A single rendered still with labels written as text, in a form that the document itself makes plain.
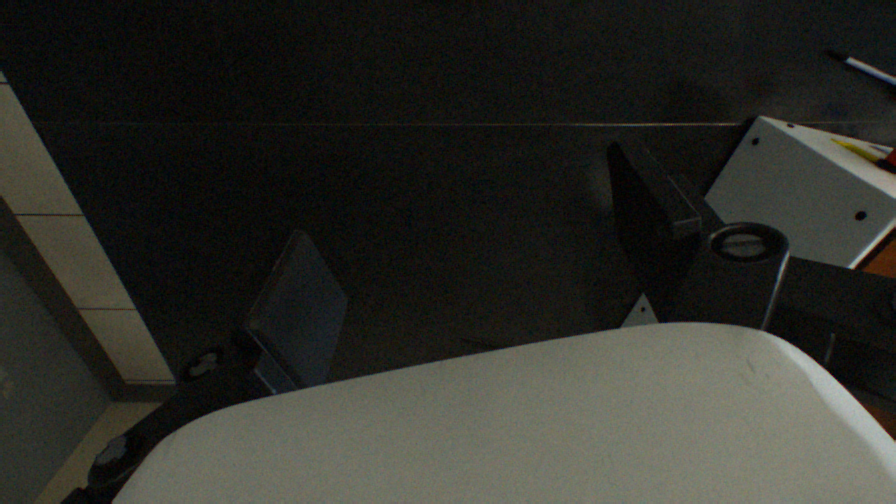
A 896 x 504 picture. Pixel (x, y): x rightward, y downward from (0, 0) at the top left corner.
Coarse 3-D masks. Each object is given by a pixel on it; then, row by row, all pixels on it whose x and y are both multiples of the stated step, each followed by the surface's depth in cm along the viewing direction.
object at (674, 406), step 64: (384, 384) 7; (448, 384) 6; (512, 384) 6; (576, 384) 5; (640, 384) 5; (704, 384) 5; (768, 384) 5; (832, 384) 5; (192, 448) 7; (256, 448) 6; (320, 448) 6; (384, 448) 6; (448, 448) 5; (512, 448) 5; (576, 448) 5; (640, 448) 5; (704, 448) 4; (768, 448) 4; (832, 448) 4
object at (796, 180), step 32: (768, 128) 43; (800, 128) 44; (736, 160) 46; (768, 160) 42; (800, 160) 38; (832, 160) 36; (864, 160) 38; (736, 192) 45; (768, 192) 41; (800, 192) 38; (832, 192) 35; (864, 192) 33; (768, 224) 40; (800, 224) 37; (832, 224) 34; (864, 224) 32; (800, 256) 36; (832, 256) 34; (864, 256) 32; (640, 320) 57
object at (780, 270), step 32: (736, 224) 8; (704, 256) 8; (736, 256) 7; (768, 256) 7; (704, 288) 7; (736, 288) 7; (768, 288) 7; (672, 320) 7; (704, 320) 7; (736, 320) 6; (768, 320) 6
